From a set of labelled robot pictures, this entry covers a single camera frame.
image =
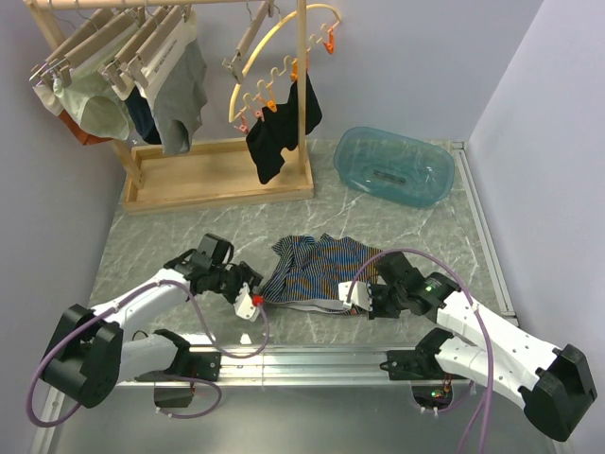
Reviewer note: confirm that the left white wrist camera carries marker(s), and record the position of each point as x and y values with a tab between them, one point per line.
247	304

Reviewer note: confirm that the beige hanger with grey underwear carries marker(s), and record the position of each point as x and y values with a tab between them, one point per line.
145	44

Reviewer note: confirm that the yellow curved clip hanger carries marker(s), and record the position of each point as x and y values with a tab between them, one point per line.
239	104

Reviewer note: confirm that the blue plastic basin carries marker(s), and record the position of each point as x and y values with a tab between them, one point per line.
393	167

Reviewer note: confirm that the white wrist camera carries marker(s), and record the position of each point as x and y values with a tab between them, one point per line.
355	295
247	304

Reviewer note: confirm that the light green hanging underwear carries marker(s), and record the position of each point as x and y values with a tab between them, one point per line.
91	101

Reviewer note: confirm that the grey hanging underwear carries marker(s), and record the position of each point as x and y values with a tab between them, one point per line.
174	91

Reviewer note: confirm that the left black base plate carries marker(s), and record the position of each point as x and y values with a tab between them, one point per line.
202	365

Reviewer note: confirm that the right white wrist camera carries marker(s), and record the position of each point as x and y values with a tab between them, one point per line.
355	295

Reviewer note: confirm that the navy striped underwear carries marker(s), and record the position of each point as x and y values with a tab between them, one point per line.
309	271

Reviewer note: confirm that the orange hanging underwear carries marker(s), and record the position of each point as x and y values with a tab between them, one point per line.
85	138

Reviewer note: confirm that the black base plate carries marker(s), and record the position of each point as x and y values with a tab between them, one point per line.
402	365
202	365

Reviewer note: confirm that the wooden clothes rack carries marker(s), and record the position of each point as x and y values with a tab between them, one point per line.
216	173

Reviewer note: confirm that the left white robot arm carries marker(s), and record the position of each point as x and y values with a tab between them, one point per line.
94	349

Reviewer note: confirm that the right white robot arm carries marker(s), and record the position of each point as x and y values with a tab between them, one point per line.
552	385

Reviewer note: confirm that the black hanging underwear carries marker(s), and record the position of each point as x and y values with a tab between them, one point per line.
273	132

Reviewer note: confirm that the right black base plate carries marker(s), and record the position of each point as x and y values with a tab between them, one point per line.
402	365

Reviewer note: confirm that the beige hanger with green underwear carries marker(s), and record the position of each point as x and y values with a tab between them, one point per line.
97	32

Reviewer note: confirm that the empty beige clip hanger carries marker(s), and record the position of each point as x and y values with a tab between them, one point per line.
234	65

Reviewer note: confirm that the dark blue hanging underwear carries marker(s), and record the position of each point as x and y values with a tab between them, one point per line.
142	118

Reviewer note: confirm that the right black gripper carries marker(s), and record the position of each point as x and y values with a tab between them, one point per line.
376	312

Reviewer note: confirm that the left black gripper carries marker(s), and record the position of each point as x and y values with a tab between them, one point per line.
246	274

